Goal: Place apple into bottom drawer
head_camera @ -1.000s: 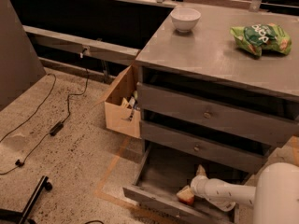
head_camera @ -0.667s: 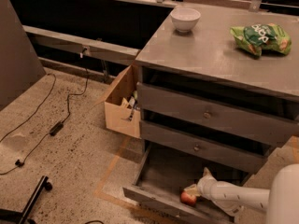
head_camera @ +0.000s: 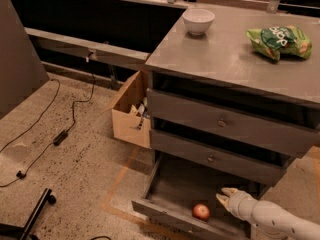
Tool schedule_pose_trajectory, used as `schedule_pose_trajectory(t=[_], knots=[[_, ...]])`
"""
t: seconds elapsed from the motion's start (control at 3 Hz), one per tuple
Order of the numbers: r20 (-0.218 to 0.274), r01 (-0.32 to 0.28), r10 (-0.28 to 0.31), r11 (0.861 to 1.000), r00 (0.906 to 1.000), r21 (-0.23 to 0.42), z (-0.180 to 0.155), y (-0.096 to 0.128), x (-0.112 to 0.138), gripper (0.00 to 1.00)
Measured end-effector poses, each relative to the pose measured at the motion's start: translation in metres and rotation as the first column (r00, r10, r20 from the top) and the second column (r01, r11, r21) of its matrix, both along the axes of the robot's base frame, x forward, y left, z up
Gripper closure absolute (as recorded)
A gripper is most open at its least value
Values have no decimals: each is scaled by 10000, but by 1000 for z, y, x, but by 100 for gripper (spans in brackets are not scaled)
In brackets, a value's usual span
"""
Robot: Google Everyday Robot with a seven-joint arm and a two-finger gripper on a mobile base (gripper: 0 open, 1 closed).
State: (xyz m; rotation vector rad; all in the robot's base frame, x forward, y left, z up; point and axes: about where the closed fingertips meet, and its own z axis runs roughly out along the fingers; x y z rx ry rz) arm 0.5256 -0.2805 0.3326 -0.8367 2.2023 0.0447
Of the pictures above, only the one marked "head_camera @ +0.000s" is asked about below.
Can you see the green chip bag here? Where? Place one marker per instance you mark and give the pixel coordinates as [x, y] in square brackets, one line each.
[274, 41]

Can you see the grey open bottom drawer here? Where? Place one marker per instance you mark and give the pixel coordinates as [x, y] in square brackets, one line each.
[177, 185]

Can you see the items inside cardboard box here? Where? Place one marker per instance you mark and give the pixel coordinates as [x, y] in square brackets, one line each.
[140, 110]

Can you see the red apple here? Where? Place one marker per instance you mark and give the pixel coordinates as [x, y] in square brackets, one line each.
[201, 212]

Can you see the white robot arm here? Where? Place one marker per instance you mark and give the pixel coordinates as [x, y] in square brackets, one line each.
[268, 217]

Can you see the grey middle drawer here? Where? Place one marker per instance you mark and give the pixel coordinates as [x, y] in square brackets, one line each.
[225, 161]

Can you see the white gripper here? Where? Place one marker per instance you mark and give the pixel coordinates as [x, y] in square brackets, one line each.
[237, 202]

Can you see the black chair base leg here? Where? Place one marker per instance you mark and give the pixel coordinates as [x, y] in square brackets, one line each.
[12, 232]

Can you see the grey metal rail shelf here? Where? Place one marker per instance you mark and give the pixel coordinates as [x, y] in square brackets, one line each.
[89, 50]

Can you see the white ceramic bowl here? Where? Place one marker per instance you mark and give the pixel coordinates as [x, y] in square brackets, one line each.
[198, 21]

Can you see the grey drawer cabinet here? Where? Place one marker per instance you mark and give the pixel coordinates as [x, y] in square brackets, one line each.
[221, 68]

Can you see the grey top drawer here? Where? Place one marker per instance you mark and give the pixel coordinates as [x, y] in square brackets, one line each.
[284, 138]

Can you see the cardboard box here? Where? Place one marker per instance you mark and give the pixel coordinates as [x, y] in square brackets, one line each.
[128, 123]

